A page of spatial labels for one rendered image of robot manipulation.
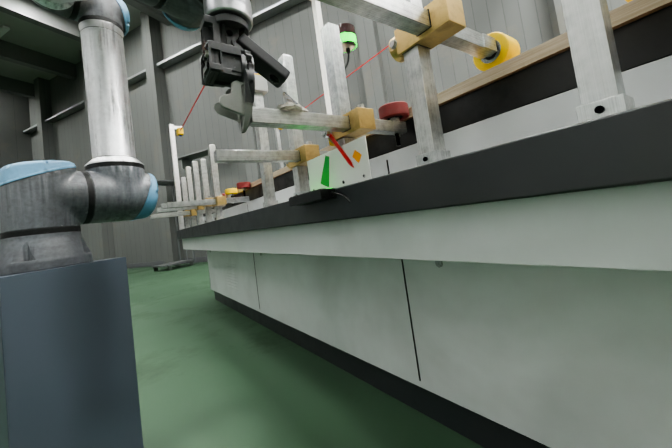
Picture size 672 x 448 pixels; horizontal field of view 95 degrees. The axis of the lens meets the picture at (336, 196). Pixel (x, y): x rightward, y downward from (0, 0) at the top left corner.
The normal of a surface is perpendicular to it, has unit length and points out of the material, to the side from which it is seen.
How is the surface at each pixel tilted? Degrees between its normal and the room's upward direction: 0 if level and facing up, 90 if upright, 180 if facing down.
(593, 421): 90
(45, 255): 70
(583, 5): 90
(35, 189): 90
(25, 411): 90
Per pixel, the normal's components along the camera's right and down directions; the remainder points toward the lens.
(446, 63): -0.42, 0.00
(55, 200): 0.85, -0.10
